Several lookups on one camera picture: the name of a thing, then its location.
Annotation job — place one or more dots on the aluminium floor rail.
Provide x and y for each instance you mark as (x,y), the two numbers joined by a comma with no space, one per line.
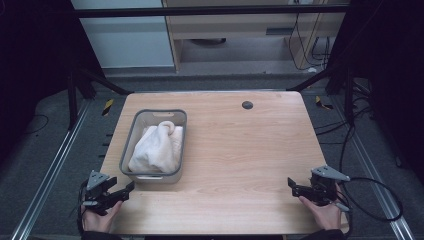
(376,176)
(50,173)

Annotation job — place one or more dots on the white cabinet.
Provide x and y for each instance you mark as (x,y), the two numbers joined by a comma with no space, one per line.
(126,40)

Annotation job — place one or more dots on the grey plastic basket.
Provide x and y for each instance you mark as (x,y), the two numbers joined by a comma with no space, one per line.
(130,146)

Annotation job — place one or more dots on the white towel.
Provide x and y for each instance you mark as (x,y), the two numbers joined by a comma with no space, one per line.
(156,150)

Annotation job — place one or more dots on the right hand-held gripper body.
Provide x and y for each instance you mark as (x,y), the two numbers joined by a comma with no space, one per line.
(323,188)

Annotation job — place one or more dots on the yellow black floor tape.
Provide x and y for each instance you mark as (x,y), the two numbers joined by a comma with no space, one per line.
(322,104)
(107,107)

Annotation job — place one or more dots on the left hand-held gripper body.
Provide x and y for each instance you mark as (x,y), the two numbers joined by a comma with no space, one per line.
(96,196)

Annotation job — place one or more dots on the person's left hand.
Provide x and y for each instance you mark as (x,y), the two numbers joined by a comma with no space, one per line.
(98,222)

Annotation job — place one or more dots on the person's right hand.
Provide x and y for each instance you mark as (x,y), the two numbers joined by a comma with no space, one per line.
(326,216)

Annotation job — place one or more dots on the black metal stand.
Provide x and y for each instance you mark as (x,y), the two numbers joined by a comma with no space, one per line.
(348,100)
(72,100)

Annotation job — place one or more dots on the black metal crossbar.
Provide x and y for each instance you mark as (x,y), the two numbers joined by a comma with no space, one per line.
(206,11)

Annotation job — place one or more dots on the light wooden desk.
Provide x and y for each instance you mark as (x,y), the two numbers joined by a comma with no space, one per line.
(233,31)

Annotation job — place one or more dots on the black curtain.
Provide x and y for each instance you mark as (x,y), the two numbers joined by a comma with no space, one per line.
(33,50)
(390,66)

